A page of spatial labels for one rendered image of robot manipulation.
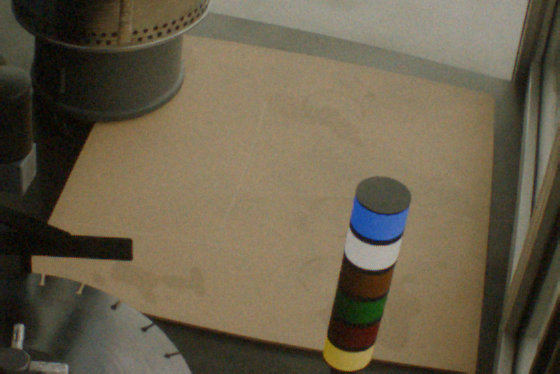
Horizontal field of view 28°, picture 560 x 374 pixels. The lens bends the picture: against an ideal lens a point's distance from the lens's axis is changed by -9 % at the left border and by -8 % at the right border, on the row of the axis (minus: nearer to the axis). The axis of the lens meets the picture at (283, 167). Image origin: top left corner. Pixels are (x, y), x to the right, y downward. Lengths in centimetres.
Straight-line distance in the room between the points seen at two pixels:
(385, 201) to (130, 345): 29
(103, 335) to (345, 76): 83
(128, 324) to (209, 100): 68
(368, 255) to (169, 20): 68
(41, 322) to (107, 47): 55
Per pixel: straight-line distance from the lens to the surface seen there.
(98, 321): 111
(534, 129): 173
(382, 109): 175
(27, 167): 114
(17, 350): 101
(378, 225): 94
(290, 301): 143
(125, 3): 152
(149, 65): 163
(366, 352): 105
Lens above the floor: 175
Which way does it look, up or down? 38 degrees down
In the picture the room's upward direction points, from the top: 8 degrees clockwise
